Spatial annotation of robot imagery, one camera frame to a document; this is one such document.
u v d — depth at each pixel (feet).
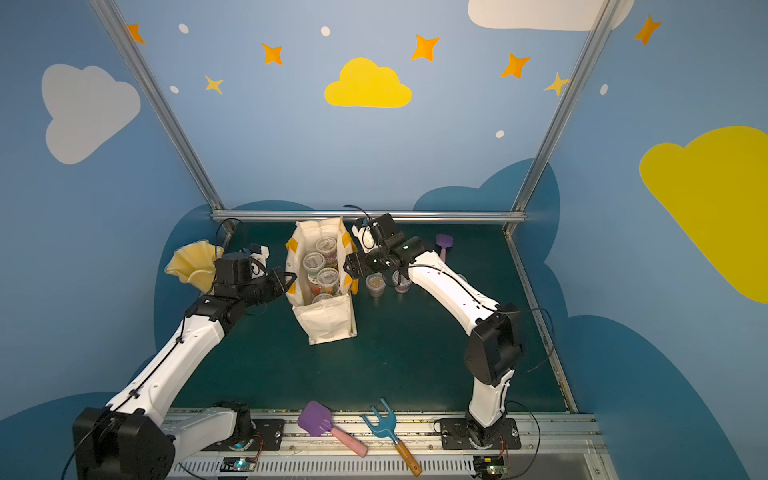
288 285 2.52
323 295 2.78
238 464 2.32
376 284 3.22
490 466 2.34
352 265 2.40
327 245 3.16
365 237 2.35
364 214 2.36
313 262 3.03
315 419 2.56
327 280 2.89
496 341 1.51
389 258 1.97
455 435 2.44
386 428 2.45
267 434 2.44
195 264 2.93
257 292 2.19
